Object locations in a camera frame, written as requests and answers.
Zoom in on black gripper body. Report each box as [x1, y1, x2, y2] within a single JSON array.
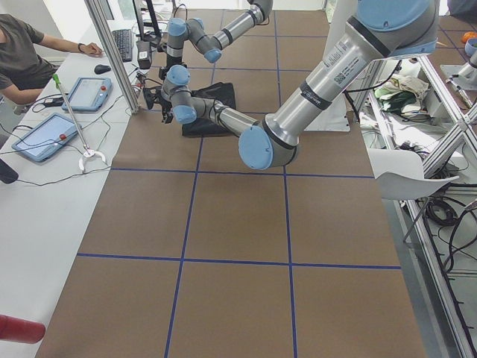
[[158, 95, 174, 119], [159, 55, 184, 81]]

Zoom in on black t-shirt with logo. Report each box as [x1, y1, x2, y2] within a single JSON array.
[[182, 82, 236, 138]]

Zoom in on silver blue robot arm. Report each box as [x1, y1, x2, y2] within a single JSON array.
[[161, 1, 439, 170], [159, 0, 274, 80]]

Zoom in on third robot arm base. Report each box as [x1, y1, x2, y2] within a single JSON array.
[[440, 37, 476, 92]]

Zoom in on pile of clothes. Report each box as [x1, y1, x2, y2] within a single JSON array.
[[373, 74, 429, 119]]

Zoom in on black power brick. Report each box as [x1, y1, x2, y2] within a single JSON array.
[[136, 40, 152, 69]]

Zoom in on black keyboard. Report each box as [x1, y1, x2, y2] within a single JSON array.
[[111, 29, 133, 62]]

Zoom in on black computer mouse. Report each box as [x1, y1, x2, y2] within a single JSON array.
[[94, 64, 111, 75]]

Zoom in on far blue teach pendant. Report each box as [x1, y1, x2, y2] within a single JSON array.
[[68, 77, 113, 113]]

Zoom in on blue teach pendant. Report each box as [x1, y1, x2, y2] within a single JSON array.
[[68, 77, 113, 113], [11, 113, 78, 163]]

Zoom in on near blue teach pendant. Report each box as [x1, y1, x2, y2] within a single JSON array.
[[11, 113, 78, 163]]

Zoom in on seated person in green shirt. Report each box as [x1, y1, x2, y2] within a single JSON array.
[[1, 14, 103, 105]]

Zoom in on white chair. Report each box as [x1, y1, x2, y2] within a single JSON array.
[[367, 148, 459, 201]]

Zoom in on red cylinder bottle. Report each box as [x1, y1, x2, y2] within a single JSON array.
[[1, 315, 45, 344]]

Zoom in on aluminium frame post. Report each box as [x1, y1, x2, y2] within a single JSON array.
[[84, 0, 139, 114]]

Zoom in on grabber stick with green handle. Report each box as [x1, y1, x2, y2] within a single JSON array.
[[52, 74, 107, 174]]

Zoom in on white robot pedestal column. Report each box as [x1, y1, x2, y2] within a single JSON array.
[[297, 1, 363, 132]]

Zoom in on bundle of black cables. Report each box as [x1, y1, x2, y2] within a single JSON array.
[[424, 197, 467, 227]]

